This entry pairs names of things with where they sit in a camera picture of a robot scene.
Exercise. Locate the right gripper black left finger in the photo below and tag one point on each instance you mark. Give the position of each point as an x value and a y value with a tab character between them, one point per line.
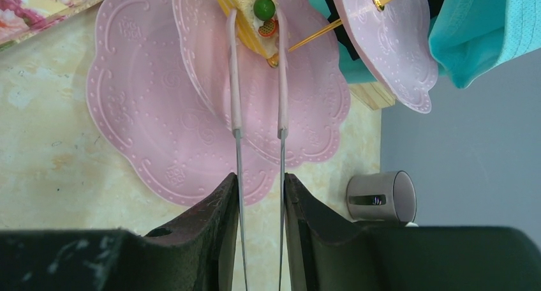
194	251

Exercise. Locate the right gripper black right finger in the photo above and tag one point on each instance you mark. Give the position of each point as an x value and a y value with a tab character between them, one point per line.
328	252

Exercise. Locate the pink metal tongs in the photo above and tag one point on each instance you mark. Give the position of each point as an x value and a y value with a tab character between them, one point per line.
236	129

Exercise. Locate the yellow cake slice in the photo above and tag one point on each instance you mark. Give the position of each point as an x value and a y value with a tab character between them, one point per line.
257	24

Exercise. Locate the grey mug with white interior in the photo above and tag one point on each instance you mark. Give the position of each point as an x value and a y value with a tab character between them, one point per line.
384	196

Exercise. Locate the pink three-tier cake stand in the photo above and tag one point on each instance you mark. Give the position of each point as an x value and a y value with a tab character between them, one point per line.
158	90

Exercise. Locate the teal t-shirt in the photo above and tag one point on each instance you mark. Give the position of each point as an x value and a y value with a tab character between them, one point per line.
402	43

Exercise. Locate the floral serving tray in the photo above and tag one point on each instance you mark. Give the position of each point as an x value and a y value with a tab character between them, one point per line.
23	19

